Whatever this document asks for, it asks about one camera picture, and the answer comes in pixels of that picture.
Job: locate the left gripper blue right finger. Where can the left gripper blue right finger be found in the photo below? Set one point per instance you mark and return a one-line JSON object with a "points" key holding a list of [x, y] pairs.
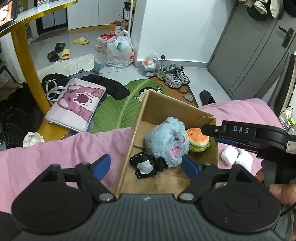
{"points": [[191, 168]]}

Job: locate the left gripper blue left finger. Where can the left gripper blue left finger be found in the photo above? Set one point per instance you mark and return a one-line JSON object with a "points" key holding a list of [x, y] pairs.
{"points": [[100, 167]]}

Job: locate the burger plush toy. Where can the burger plush toy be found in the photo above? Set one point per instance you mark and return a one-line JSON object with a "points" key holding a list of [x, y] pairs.
{"points": [[198, 141]]}

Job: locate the white soft item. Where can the white soft item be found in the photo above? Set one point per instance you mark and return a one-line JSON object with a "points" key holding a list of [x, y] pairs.
{"points": [[245, 159]]}

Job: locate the fluffy blue plush toy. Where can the fluffy blue plush toy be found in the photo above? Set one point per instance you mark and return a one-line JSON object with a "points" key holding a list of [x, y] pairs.
{"points": [[168, 140]]}

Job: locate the white towel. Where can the white towel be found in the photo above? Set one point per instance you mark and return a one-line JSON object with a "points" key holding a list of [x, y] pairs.
{"points": [[229, 155]]}

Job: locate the black crochet soft toy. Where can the black crochet soft toy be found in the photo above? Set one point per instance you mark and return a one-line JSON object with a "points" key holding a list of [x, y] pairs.
{"points": [[147, 165]]}

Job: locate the person's right hand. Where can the person's right hand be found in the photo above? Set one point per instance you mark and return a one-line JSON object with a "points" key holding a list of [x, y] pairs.
{"points": [[285, 194]]}

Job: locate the open cardboard box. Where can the open cardboard box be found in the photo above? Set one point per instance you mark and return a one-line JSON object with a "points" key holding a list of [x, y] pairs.
{"points": [[178, 116]]}

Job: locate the green leaf floor mat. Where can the green leaf floor mat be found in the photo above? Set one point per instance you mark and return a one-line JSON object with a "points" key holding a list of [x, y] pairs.
{"points": [[112, 114]]}

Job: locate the leaning black framed board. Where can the leaning black framed board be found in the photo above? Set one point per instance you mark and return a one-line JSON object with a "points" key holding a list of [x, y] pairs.
{"points": [[283, 92]]}

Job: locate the pink bear laptop sleeve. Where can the pink bear laptop sleeve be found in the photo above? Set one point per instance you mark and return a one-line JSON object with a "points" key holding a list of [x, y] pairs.
{"points": [[73, 105]]}

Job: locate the crumpled white tissue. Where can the crumpled white tissue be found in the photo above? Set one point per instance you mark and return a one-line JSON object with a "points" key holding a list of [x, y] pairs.
{"points": [[32, 138]]}

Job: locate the pink bed sheet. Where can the pink bed sheet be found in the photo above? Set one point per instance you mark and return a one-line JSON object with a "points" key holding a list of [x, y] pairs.
{"points": [[20, 166]]}

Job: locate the grey door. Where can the grey door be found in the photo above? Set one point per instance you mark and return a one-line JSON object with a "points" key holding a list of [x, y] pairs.
{"points": [[249, 56]]}

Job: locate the black clothes on floor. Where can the black clothes on floor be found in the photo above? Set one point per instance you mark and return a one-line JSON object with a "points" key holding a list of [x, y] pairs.
{"points": [[113, 88]]}

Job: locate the grey sneaker left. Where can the grey sneaker left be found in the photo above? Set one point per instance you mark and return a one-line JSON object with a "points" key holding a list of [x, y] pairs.
{"points": [[169, 77]]}

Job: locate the grey sneaker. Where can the grey sneaker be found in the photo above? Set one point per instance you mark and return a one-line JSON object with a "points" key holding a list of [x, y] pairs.
{"points": [[179, 70], [169, 77]]}

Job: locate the grey sneaker right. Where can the grey sneaker right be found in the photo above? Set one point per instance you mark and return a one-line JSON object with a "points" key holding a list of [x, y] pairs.
{"points": [[179, 70]]}

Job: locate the white cloth on floor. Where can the white cloth on floor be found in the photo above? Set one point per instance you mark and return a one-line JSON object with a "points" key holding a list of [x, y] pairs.
{"points": [[68, 67]]}

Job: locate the small clear plastic bag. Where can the small clear plastic bag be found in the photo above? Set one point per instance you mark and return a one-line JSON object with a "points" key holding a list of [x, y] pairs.
{"points": [[150, 65]]}

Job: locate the large white plastic bag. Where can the large white plastic bag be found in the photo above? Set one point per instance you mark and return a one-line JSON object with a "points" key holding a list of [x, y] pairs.
{"points": [[119, 51]]}

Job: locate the yellow slipper near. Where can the yellow slipper near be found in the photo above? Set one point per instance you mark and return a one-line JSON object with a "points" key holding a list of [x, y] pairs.
{"points": [[65, 54]]}

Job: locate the yellow slipper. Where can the yellow slipper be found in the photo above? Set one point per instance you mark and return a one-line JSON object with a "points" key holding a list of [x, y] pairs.
{"points": [[81, 41], [65, 54]]}

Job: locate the black slipper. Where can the black slipper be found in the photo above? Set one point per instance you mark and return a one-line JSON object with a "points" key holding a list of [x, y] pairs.
{"points": [[53, 55]]}

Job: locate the red white plastic bag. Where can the red white plastic bag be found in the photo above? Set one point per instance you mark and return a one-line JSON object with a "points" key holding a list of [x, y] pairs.
{"points": [[101, 42]]}

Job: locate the yellow slipper far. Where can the yellow slipper far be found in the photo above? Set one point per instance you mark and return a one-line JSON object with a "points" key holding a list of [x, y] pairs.
{"points": [[81, 41]]}

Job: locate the clothes hanging on door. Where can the clothes hanging on door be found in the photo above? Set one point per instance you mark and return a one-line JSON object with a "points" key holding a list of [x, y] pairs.
{"points": [[261, 10]]}

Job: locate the black spray bottle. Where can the black spray bottle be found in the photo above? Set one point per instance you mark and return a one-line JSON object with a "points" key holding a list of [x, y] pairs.
{"points": [[126, 11]]}

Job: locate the white round table yellow leg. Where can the white round table yellow leg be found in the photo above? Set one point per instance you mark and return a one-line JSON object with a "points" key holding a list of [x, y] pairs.
{"points": [[19, 39]]}

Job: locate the phone on stand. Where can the phone on stand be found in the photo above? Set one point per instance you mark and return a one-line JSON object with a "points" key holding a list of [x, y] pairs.
{"points": [[8, 11]]}

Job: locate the black door handle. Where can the black door handle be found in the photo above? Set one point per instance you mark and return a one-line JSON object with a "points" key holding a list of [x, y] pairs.
{"points": [[288, 35]]}

